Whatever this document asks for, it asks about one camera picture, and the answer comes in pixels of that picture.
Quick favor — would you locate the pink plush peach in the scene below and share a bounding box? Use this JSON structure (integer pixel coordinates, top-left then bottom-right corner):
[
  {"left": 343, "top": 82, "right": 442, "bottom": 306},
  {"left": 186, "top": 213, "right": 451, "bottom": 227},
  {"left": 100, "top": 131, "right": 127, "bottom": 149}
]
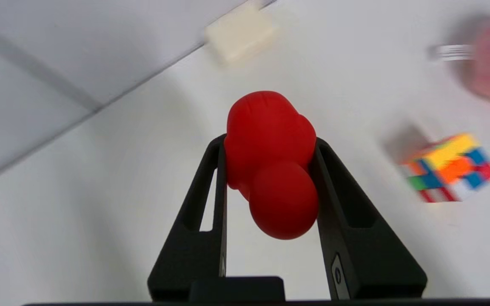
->
[{"left": 429, "top": 8, "right": 490, "bottom": 105}]

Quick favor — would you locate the red rubber duck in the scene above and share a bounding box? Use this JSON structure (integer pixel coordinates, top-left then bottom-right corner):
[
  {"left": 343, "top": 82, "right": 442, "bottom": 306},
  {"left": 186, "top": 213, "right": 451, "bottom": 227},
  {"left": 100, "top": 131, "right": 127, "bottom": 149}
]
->
[{"left": 224, "top": 91, "right": 319, "bottom": 240}]

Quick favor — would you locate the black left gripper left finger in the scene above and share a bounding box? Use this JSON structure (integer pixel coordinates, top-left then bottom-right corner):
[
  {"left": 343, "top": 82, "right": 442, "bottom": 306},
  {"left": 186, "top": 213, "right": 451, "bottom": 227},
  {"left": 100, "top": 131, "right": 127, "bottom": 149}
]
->
[{"left": 147, "top": 134, "right": 228, "bottom": 302}]

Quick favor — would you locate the multicoloured puzzle cube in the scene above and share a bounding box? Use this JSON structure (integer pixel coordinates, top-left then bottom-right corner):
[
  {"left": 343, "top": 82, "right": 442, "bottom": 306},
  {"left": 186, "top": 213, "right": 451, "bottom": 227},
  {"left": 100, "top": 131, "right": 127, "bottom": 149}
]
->
[{"left": 400, "top": 133, "right": 490, "bottom": 203}]

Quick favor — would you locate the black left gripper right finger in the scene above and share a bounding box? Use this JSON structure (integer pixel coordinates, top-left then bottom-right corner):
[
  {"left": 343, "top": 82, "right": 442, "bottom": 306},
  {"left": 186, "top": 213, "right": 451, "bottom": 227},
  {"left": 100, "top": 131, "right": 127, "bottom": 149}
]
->
[{"left": 309, "top": 137, "right": 428, "bottom": 300}]

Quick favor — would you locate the cream white rectangular block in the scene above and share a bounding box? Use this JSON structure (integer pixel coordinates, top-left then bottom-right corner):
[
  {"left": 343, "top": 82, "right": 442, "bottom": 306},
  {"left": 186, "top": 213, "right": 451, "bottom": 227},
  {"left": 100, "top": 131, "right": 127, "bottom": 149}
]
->
[{"left": 205, "top": 5, "right": 279, "bottom": 65}]

